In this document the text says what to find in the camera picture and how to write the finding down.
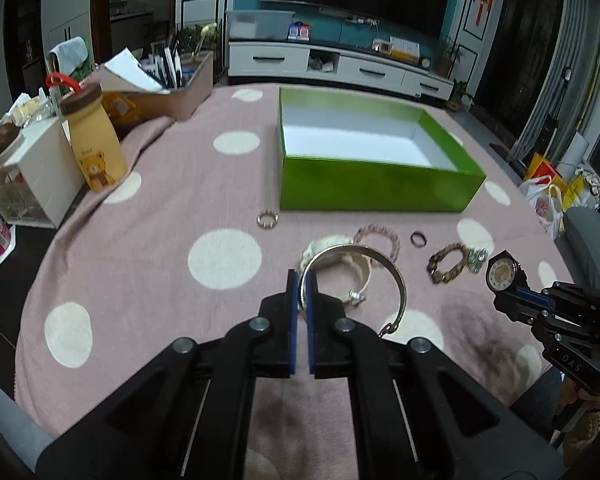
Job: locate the small black alarm clock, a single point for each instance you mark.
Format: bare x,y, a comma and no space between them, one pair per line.
425,62

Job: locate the yellow bear bottle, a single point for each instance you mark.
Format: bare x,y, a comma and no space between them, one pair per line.
94,141

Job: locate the potted plant by cabinet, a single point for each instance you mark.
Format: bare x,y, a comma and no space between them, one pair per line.
459,95

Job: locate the black wristwatch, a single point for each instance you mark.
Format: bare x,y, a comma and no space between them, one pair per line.
504,272

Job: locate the potted plant on cabinet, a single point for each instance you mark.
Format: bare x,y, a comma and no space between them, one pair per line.
447,54

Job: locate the white yellow box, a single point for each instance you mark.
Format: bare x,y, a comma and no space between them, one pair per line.
404,49

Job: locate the white tv cabinet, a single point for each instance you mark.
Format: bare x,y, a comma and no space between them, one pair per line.
283,59

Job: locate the blue red small box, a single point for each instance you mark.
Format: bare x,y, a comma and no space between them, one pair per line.
299,31

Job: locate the cream white wristwatch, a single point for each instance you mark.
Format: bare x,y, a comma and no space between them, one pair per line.
359,265

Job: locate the pink polka dot tablecloth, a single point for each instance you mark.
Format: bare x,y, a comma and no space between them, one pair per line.
153,341

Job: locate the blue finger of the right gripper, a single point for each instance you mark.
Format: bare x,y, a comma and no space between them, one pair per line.
536,299
515,310

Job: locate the clear plastic storage bin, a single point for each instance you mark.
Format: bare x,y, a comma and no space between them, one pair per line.
258,24

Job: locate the green cardboard box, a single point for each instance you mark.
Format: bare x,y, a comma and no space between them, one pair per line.
344,151

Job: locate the pink desk organizer box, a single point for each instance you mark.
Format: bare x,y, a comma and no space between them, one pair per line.
133,92

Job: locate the white storage basket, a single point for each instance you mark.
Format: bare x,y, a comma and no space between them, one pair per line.
39,177

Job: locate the right human hand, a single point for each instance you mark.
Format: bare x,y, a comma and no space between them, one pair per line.
587,428

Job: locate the orange shopping bag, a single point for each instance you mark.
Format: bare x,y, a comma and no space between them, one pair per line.
541,167

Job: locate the white plastic bag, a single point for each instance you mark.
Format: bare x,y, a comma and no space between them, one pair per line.
545,199

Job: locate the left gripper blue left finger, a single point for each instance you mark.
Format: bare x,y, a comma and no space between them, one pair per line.
292,310

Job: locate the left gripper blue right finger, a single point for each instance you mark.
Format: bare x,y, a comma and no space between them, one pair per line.
310,288

